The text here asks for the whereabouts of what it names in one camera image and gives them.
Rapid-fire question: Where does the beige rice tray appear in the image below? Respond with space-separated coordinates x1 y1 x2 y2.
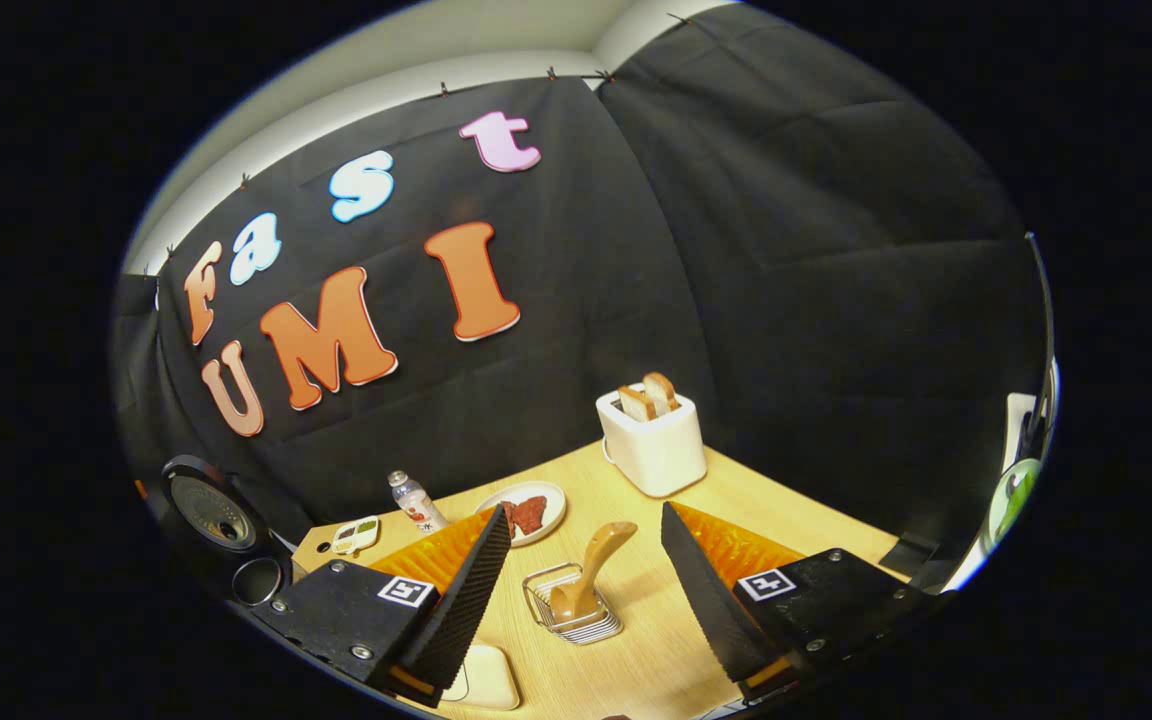
441 643 521 712

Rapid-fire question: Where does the white round plate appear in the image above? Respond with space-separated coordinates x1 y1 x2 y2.
474 481 568 547

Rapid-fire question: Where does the metal wire chopstick holder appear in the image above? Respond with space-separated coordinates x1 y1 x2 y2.
522 562 625 646

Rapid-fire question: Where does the black table edge bracket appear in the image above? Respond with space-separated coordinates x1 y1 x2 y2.
878 533 942 579

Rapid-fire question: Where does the wooden spoon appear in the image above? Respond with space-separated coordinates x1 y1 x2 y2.
549 521 639 626

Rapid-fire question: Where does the green and white object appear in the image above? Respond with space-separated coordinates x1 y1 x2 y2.
986 458 1042 546

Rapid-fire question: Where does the small clear drink bottle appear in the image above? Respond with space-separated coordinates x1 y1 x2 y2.
386 470 452 534

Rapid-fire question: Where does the white divided bean dish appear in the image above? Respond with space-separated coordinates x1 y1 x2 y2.
331 515 381 557

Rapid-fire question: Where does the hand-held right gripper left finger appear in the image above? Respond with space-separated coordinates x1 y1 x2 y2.
246 503 515 709

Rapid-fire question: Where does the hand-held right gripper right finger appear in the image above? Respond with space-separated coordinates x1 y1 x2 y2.
660 500 937 701

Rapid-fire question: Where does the white paper sheet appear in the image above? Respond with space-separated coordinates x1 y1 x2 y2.
1004 393 1037 471

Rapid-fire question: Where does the white toaster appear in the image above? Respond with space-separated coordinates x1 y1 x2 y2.
596 385 708 499

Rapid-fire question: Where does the black rice cooker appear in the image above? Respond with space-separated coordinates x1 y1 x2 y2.
158 455 322 611

